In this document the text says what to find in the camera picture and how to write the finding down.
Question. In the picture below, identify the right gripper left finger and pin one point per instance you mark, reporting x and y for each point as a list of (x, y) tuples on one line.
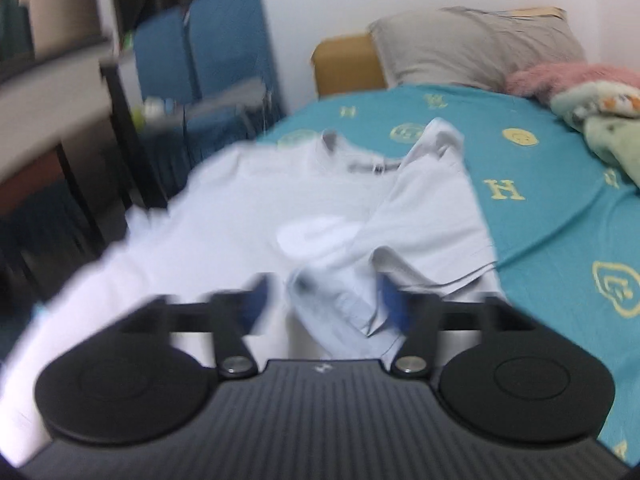
[(226, 317)]

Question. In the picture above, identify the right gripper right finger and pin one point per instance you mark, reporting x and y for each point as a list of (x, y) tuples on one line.
[(421, 316)]

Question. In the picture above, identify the white t-shirt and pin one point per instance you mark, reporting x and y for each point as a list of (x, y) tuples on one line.
[(322, 217)]

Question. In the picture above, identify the blue folding chair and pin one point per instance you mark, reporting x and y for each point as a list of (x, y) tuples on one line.
[(188, 55)]

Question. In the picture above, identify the black desk leg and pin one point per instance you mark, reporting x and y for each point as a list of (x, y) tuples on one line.
[(133, 152)]

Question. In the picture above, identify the teal patterned bed sheet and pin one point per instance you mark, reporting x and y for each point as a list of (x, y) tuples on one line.
[(566, 226)]

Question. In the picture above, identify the grey cloth on chair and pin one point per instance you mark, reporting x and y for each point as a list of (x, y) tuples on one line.
[(248, 95)]

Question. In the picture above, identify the pink fluffy blanket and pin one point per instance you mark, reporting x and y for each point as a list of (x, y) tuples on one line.
[(546, 80)]

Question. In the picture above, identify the mustard yellow headboard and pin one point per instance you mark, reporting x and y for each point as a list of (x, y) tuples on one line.
[(346, 64)]

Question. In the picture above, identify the grey pillow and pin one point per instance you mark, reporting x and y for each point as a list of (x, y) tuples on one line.
[(469, 47)]

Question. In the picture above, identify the green cartoon fleece blanket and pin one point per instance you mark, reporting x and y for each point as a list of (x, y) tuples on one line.
[(606, 113)]

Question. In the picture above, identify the white desk top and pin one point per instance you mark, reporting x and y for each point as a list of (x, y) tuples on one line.
[(50, 102)]

